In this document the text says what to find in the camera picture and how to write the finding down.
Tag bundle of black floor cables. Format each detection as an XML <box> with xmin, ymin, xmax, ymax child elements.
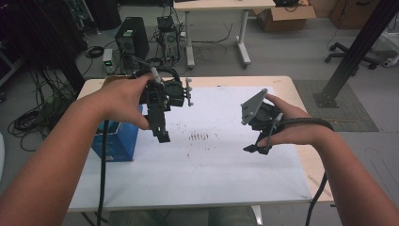
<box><xmin>7</xmin><ymin>67</ymin><xmax>79</xmax><ymax>153</ymax></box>

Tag person's legs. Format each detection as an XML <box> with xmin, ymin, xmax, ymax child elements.
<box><xmin>107</xmin><ymin>206</ymin><xmax>262</xmax><ymax>226</ymax></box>

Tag grey left cable plug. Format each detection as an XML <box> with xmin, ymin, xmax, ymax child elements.
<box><xmin>150</xmin><ymin>66</ymin><xmax>164</xmax><ymax>85</ymax></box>

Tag small black cable coil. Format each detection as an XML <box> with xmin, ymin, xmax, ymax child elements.
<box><xmin>84</xmin><ymin>45</ymin><xmax>105</xmax><ymax>59</ymax></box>

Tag black office chair base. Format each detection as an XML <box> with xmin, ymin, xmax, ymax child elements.
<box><xmin>324</xmin><ymin>41</ymin><xmax>381</xmax><ymax>71</ymax></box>

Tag white table mat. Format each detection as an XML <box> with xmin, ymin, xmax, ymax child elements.
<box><xmin>68</xmin><ymin>86</ymin><xmax>313</xmax><ymax>211</ymax></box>

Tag white table leg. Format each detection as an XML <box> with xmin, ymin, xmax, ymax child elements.
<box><xmin>253</xmin><ymin>204</ymin><xmax>264</xmax><ymax>226</ymax></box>

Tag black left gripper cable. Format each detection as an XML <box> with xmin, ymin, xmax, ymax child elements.
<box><xmin>95</xmin><ymin>67</ymin><xmax>183</xmax><ymax>226</ymax></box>

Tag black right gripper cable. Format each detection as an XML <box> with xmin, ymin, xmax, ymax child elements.
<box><xmin>275</xmin><ymin>116</ymin><xmax>336</xmax><ymax>226</ymax></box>

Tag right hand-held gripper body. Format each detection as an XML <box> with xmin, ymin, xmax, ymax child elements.
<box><xmin>240</xmin><ymin>88</ymin><xmax>284</xmax><ymax>133</ymax></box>

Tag blue cardboard box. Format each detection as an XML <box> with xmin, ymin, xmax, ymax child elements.
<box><xmin>91</xmin><ymin>74</ymin><xmax>141</xmax><ymax>163</ymax></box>

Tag closed brown cardboard box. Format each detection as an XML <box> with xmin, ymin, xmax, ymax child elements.
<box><xmin>328</xmin><ymin>0</ymin><xmax>382</xmax><ymax>31</ymax></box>

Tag blue and white container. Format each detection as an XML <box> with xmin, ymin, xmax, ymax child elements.
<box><xmin>99</xmin><ymin>120</ymin><xmax>122</xmax><ymax>136</ymax></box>

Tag thin black floor cable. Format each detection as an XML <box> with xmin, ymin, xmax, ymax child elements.
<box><xmin>190</xmin><ymin>22</ymin><xmax>234</xmax><ymax>62</ymax></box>

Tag grey open computer case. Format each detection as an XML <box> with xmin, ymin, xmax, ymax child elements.
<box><xmin>160</xmin><ymin>28</ymin><xmax>182</xmax><ymax>63</ymax></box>

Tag person's left hand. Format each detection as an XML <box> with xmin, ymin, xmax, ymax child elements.
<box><xmin>89</xmin><ymin>73</ymin><xmax>155</xmax><ymax>131</ymax></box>

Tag white power supply unit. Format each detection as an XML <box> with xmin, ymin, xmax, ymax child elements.
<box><xmin>102</xmin><ymin>48</ymin><xmax>114</xmax><ymax>75</ymax></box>

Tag small black box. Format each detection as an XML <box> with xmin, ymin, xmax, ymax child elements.
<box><xmin>156</xmin><ymin>15</ymin><xmax>175</xmax><ymax>31</ymax></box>

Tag grey right cable plug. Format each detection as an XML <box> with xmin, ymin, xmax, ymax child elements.
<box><xmin>264</xmin><ymin>112</ymin><xmax>284</xmax><ymax>147</ymax></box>

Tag person's right hand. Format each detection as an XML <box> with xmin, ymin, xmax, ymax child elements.
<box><xmin>256</xmin><ymin>93</ymin><xmax>335</xmax><ymax>149</ymax></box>

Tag light wooden desk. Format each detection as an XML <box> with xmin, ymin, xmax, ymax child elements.
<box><xmin>172</xmin><ymin>0</ymin><xmax>277</xmax><ymax>70</ymax></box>

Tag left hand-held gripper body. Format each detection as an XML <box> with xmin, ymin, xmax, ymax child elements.
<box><xmin>138</xmin><ymin>76</ymin><xmax>195</xmax><ymax>113</ymax></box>

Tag black metal stand beam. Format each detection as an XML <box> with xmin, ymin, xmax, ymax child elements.
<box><xmin>312</xmin><ymin>0</ymin><xmax>399</xmax><ymax>109</ymax></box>

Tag black computer tower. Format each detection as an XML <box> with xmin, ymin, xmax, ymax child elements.
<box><xmin>114</xmin><ymin>16</ymin><xmax>151</xmax><ymax>66</ymax></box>

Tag grey cable plug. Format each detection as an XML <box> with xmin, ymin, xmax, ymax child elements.
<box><xmin>264</xmin><ymin>112</ymin><xmax>284</xmax><ymax>147</ymax></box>
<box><xmin>150</xmin><ymin>66</ymin><xmax>164</xmax><ymax>85</ymax></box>

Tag white device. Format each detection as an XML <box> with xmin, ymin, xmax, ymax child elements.
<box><xmin>381</xmin><ymin>54</ymin><xmax>399</xmax><ymax>69</ymax></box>

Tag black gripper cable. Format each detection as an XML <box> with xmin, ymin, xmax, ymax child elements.
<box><xmin>275</xmin><ymin>116</ymin><xmax>336</xmax><ymax>226</ymax></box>
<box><xmin>95</xmin><ymin>67</ymin><xmax>183</xmax><ymax>226</ymax></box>

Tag open brown cardboard box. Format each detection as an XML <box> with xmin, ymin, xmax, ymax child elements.
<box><xmin>252</xmin><ymin>4</ymin><xmax>317</xmax><ymax>33</ymax></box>

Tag grey floor mat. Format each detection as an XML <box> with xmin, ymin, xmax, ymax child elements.
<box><xmin>293</xmin><ymin>79</ymin><xmax>380</xmax><ymax>133</ymax></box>

